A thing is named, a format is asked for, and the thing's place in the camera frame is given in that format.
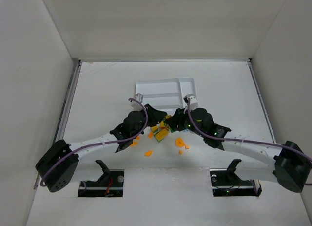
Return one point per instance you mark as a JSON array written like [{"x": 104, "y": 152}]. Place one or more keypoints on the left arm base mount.
[{"x": 108, "y": 185}]

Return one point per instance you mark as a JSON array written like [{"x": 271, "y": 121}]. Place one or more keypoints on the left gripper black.
[{"x": 154, "y": 112}]

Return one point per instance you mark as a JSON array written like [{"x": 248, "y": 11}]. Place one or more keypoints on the orange elbow piece left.
[{"x": 134, "y": 144}]

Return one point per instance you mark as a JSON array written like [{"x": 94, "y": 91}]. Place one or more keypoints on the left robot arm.
[{"x": 58, "y": 165}]

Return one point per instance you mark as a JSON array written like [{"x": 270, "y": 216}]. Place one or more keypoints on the yellow curved duplo brick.
[{"x": 163, "y": 124}]

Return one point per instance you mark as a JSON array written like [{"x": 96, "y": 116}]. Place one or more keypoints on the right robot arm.
[{"x": 284, "y": 164}]

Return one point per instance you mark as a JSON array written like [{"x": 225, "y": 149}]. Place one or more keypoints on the orange curved piece bottom-left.
[{"x": 148, "y": 153}]

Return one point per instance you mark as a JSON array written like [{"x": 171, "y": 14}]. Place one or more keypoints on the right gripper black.
[{"x": 177, "y": 117}]

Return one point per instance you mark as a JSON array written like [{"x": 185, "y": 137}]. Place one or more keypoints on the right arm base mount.
[{"x": 225, "y": 183}]

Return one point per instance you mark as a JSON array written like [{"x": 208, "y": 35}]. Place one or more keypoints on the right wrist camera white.
[{"x": 191, "y": 102}]

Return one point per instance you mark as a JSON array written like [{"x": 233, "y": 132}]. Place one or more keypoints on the white divided sorting tray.
[{"x": 165, "y": 94}]

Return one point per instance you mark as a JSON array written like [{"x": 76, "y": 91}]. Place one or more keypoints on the yellow long duplo brick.
[{"x": 161, "y": 135}]

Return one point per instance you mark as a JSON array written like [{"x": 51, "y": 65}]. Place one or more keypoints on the orange half-round lego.
[{"x": 179, "y": 142}]

